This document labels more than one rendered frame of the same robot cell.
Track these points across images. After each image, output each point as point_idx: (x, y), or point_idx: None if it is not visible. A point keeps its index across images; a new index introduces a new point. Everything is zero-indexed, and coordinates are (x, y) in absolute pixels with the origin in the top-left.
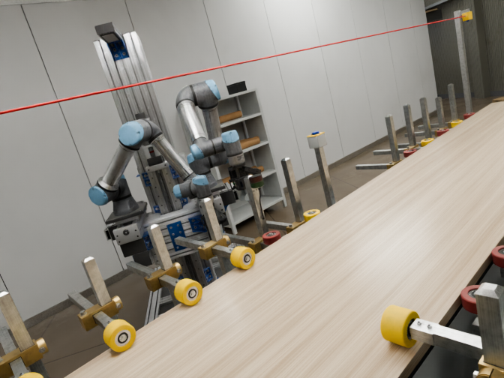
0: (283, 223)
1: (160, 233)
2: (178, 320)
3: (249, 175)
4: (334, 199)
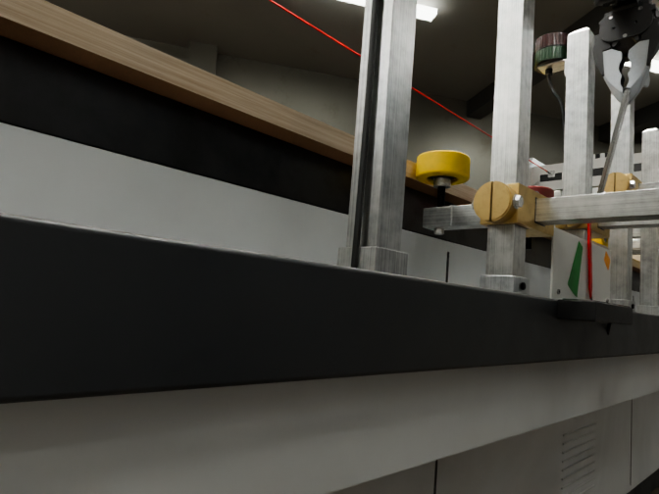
0: (597, 194)
1: (641, 144)
2: None
3: (604, 16)
4: (356, 116)
